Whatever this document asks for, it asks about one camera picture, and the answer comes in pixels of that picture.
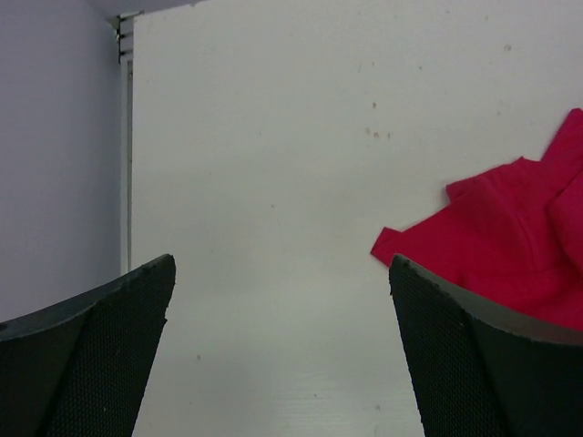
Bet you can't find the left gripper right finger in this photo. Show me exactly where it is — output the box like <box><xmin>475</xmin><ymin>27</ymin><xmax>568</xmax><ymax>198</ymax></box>
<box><xmin>389</xmin><ymin>255</ymin><xmax>582</xmax><ymax>436</ymax></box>

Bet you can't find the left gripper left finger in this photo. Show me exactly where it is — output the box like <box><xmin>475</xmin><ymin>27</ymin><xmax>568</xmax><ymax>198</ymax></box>
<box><xmin>1</xmin><ymin>254</ymin><xmax>176</xmax><ymax>437</ymax></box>

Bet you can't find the red t shirt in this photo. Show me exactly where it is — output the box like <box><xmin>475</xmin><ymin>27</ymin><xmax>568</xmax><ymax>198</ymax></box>
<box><xmin>371</xmin><ymin>108</ymin><xmax>582</xmax><ymax>330</ymax></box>

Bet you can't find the aluminium table edge rail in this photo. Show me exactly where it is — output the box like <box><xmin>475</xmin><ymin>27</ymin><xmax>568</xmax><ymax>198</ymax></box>
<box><xmin>109</xmin><ymin>11</ymin><xmax>144</xmax><ymax>274</ymax></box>

